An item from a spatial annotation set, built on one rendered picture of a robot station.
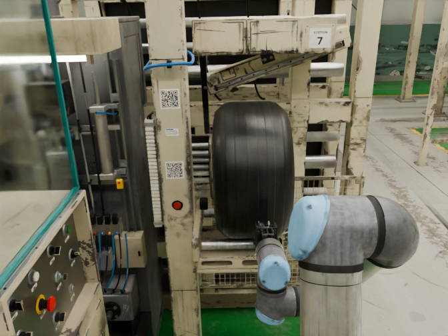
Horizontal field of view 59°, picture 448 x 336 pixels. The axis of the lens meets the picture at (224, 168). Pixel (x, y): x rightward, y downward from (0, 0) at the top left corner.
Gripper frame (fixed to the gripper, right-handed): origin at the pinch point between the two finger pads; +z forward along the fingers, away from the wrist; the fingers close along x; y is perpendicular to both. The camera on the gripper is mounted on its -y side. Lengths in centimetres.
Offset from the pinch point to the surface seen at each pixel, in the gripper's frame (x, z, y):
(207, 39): 20, 36, 72
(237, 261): 9.4, 10.9, -18.3
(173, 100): 33, 12, 49
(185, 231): 31.7, 19.6, -8.1
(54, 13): 84, 39, 84
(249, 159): 5.0, -1.9, 28.3
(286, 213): -8.6, -0.7, 7.3
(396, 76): -440, 919, 24
